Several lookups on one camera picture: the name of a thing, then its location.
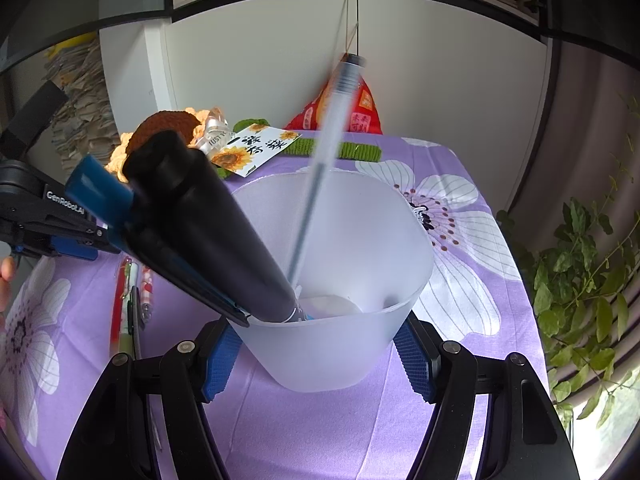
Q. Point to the tall pile of books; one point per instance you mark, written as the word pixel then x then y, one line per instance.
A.
pixel 80 110

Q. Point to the frosted pen with black cap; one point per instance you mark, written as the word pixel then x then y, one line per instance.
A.
pixel 340 105

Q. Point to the frosted plastic cup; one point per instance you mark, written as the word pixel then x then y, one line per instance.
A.
pixel 350 360

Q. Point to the pink curtain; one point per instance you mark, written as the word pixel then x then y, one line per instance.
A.
pixel 590 135

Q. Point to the crochet sunflower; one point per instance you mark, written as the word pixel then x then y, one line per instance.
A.
pixel 165 122

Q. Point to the sunflower print card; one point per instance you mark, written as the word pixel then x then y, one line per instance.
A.
pixel 250 152

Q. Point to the potted green plant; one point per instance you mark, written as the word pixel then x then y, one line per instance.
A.
pixel 575 280

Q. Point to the patterned pen with black clip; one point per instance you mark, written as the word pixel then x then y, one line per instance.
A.
pixel 125 320

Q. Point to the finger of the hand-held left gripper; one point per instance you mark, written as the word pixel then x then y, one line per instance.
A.
pixel 75 252
pixel 85 235

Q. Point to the glass cabinet door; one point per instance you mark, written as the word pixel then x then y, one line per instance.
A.
pixel 50 0

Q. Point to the red triangular pouch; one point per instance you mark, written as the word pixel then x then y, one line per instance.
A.
pixel 367 110

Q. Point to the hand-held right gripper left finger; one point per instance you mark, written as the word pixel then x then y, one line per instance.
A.
pixel 222 365

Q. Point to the white bookcase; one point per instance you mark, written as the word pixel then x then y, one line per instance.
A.
pixel 250 60

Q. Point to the blue pen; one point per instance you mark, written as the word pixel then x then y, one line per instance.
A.
pixel 100 187

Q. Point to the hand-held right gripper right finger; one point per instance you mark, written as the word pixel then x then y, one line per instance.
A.
pixel 415 365

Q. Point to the black marker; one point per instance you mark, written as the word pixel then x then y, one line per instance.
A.
pixel 210 230

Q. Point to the person's left hand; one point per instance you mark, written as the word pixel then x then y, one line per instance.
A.
pixel 6 270

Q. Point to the white ribbon bow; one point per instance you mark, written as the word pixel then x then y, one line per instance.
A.
pixel 212 127

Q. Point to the green crochet stem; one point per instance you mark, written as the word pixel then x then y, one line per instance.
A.
pixel 360 151

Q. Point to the purple floral tablecloth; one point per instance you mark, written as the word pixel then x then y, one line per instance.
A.
pixel 310 435

